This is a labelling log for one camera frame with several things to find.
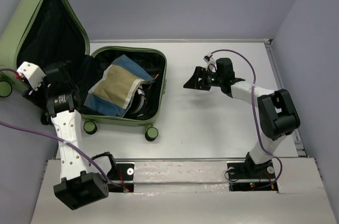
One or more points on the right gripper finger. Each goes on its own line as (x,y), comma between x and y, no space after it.
(200,74)
(198,85)

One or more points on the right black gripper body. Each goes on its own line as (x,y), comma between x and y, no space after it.
(215,79)

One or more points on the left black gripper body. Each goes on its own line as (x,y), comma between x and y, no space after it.
(40,96)

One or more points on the black and white headset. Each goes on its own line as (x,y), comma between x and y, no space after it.
(138,102)

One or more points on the green hard-shell suitcase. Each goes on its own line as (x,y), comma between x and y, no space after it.
(45,53)

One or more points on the blue and tan cloth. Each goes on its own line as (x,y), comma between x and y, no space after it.
(113,93)

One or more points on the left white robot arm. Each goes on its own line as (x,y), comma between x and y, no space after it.
(82,180)

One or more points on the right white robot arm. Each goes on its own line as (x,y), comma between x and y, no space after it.
(274,112)

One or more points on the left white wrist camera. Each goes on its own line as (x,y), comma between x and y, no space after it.
(32,73)

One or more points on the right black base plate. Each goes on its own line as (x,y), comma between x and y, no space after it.
(241,180)

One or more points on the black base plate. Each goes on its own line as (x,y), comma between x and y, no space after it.
(122,176)
(241,180)

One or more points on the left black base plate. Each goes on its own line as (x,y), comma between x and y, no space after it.
(122,176)

